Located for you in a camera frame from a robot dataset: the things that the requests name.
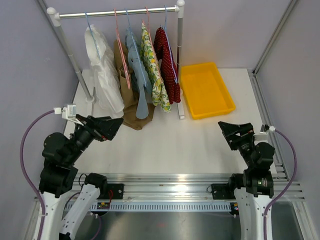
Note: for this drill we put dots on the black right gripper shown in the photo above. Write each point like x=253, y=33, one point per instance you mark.
x=229, y=130

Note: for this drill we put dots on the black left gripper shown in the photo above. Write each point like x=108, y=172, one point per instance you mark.
x=102, y=128

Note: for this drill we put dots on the brown skirt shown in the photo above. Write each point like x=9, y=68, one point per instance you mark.
x=130, y=95

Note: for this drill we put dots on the pink hanger of brown skirt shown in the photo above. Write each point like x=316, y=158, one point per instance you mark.
x=123, y=59

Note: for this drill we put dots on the lemon print skirt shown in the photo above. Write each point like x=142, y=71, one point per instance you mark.
x=159, y=94

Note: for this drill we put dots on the white dress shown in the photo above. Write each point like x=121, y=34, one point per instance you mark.
x=105, y=76

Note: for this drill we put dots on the light blue denim garment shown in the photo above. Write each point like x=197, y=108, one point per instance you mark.
x=145, y=92

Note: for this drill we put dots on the blue hanger of denim garment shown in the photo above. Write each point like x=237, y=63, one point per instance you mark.
x=135, y=46

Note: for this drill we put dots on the blue hanger of white dress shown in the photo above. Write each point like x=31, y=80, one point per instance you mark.
x=92, y=35

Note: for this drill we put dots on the pink hanger of lemon skirt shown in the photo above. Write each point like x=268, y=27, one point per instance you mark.
x=149, y=33

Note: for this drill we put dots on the red polka dot skirt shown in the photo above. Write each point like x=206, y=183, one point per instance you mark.
x=161, y=49

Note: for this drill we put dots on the blue hanger of red skirt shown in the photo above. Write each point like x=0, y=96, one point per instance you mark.
x=164, y=27

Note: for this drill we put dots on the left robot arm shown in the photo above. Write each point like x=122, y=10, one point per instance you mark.
x=57, y=177

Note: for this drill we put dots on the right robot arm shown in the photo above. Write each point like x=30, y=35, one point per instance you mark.
x=254, y=188

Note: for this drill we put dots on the yellow plastic bin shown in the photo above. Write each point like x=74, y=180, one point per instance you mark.
x=205, y=92

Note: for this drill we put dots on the metal clothes rack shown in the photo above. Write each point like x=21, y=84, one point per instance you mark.
x=84, y=95

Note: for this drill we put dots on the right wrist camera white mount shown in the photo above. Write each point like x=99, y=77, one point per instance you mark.
x=265, y=130

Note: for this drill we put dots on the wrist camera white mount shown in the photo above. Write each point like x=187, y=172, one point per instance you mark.
x=69, y=113
x=265, y=130

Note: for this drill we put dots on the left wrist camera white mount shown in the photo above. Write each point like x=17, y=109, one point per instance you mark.
x=69, y=113

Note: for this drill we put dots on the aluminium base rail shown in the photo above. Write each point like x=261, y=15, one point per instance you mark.
x=164, y=193

